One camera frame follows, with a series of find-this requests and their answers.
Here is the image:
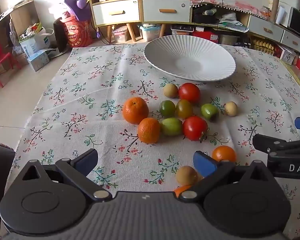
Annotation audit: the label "clear storage box pink contents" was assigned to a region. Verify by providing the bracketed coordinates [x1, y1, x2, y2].
[112, 26, 131, 43]

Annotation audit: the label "black bag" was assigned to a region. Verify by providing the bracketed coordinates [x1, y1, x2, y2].
[194, 4, 222, 24]

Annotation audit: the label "clear storage box black lid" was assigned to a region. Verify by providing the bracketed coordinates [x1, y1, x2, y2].
[171, 25, 194, 36]

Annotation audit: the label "white drawer with round lock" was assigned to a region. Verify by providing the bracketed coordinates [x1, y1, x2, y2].
[142, 0, 191, 23]

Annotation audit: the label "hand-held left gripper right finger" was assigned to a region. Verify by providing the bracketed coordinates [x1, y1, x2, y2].
[177, 151, 275, 203]

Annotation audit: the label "white and red box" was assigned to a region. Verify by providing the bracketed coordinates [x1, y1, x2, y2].
[275, 46, 297, 66]

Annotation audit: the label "blue and white carton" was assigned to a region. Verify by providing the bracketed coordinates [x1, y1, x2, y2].
[27, 50, 50, 72]

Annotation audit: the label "white drawer with slot handle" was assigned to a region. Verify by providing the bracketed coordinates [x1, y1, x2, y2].
[92, 0, 140, 25]

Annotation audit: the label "pink cloth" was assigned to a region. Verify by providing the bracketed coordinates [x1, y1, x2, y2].
[172, 0, 267, 13]

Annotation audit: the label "orange tomato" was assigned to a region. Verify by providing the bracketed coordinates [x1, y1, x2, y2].
[212, 145, 237, 163]

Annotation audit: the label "white ribbed plate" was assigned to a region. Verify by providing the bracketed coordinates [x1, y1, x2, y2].
[143, 35, 237, 82]

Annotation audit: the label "wooden low cabinet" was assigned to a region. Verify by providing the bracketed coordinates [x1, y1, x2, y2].
[191, 5, 300, 53]

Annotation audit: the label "white box with clutter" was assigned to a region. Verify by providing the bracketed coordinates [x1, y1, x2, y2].
[19, 23, 55, 55]

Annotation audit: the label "pile of papers and cloth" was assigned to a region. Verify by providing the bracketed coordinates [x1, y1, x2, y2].
[219, 12, 249, 33]

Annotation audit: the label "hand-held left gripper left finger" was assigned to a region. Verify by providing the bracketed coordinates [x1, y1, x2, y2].
[20, 148, 113, 203]

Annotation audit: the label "red printed bucket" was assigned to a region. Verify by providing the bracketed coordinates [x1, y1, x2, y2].
[60, 15, 93, 48]

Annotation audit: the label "orange mandarin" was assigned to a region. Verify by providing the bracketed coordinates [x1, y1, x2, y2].
[122, 97, 149, 125]
[137, 117, 161, 144]
[174, 185, 192, 197]

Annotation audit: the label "red tomato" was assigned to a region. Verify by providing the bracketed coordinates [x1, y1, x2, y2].
[178, 82, 201, 104]
[182, 116, 208, 142]

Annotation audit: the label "olive green tomato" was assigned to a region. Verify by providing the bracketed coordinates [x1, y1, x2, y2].
[176, 99, 193, 120]

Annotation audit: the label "black appliance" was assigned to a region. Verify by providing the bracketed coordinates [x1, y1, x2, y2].
[53, 17, 68, 53]

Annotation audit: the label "wide white low drawer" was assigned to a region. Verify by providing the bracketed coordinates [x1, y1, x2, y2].
[247, 16, 284, 42]

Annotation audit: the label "clear storage box blue lid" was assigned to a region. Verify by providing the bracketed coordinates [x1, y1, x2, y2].
[139, 24, 162, 42]

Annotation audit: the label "yellow egg carton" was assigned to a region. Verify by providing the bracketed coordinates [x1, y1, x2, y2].
[251, 39, 276, 56]

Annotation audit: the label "black microwave oven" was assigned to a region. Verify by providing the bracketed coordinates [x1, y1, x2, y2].
[287, 6, 300, 38]

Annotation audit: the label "red flat box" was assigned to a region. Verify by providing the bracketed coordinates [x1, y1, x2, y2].
[192, 31, 219, 43]

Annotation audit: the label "floral tablecloth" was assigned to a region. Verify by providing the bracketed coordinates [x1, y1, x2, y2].
[9, 42, 300, 240]

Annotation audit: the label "purple plush toy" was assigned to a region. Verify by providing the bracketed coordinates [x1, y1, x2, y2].
[64, 0, 90, 22]

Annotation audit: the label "cardboard tube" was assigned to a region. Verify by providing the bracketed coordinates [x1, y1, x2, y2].
[270, 0, 280, 23]

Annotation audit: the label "beige longan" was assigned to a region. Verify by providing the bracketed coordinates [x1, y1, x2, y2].
[176, 165, 198, 187]
[224, 101, 238, 117]
[163, 83, 178, 98]

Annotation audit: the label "wooden desk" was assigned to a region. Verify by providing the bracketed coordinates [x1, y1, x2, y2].
[0, 0, 40, 44]

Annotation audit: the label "white paper roll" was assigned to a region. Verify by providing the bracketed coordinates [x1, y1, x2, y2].
[275, 5, 287, 26]

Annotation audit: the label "narrow white low drawer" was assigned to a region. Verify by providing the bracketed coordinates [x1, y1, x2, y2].
[281, 31, 300, 53]

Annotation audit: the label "clear plain storage box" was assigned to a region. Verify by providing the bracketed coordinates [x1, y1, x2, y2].
[219, 34, 238, 45]

